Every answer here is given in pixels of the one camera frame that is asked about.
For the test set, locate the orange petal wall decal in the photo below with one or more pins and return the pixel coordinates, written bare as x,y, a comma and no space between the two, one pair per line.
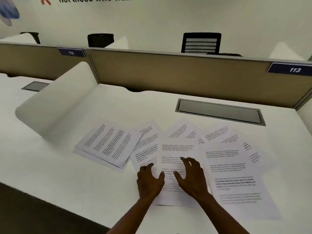
44,0

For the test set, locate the large blue flower decal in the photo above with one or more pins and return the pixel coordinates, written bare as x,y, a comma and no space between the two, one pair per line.
8,12

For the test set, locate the black bag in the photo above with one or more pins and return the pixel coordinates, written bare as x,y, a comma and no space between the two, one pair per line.
224,55

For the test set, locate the person's right forearm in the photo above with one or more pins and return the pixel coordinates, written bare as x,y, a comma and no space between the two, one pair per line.
219,216

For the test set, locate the person's right hand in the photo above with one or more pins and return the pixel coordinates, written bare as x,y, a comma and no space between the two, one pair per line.
195,180

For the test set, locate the person's left hand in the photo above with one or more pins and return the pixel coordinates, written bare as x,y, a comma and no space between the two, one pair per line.
148,182

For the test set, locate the blue desk number plate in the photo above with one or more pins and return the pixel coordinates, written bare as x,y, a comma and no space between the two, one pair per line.
292,69
70,53

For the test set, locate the person's left forearm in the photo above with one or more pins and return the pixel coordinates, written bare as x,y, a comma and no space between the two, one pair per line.
131,216

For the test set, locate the black solid office chair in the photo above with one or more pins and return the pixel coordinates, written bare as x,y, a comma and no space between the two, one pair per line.
34,36
100,40

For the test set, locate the black slatted office chair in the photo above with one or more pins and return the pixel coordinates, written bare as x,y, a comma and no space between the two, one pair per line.
201,35

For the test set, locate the beige partition panel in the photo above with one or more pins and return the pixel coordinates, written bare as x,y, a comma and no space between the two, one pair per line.
36,63
195,75

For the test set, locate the white desk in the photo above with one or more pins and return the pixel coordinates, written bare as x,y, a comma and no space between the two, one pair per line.
9,95
61,180

